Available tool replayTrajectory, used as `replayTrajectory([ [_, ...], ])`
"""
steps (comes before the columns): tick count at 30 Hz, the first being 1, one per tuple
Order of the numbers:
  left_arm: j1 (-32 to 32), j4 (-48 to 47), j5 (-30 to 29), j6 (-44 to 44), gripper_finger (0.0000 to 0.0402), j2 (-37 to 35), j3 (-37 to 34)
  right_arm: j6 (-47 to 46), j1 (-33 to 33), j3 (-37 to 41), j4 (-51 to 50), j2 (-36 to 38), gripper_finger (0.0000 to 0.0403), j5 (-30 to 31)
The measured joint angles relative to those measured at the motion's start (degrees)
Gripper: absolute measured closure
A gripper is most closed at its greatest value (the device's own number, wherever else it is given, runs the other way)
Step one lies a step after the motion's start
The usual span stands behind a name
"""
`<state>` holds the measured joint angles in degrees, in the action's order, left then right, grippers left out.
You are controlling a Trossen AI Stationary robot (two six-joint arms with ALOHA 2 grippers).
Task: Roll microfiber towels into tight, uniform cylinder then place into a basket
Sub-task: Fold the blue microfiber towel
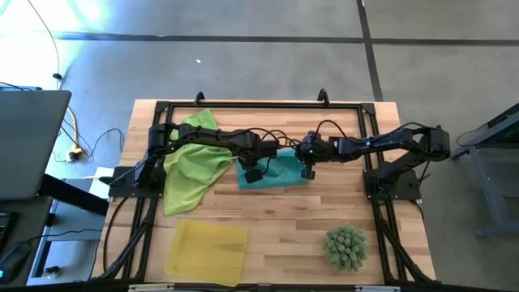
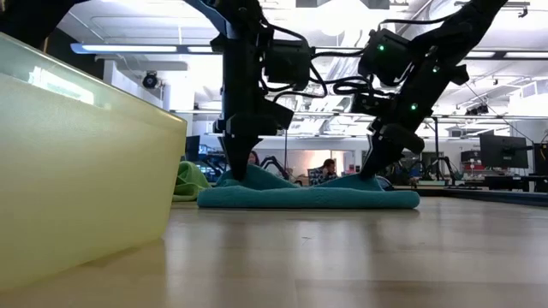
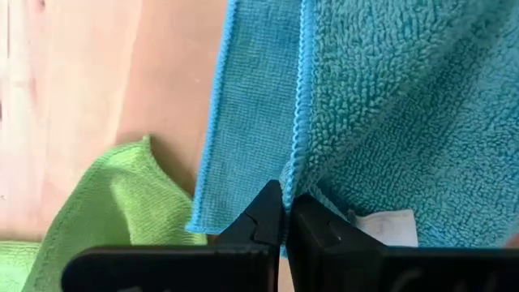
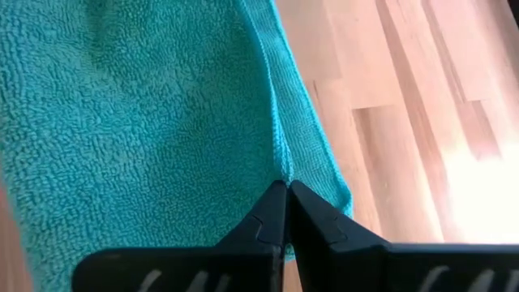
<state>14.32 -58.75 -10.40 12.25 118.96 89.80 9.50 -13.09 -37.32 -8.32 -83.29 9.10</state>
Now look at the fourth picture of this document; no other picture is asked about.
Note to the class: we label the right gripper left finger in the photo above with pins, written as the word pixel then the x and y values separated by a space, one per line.
pixel 227 267

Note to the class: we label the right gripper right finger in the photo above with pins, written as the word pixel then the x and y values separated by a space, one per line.
pixel 344 263

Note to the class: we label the teal microfiber towel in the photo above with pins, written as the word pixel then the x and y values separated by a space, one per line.
pixel 142 121

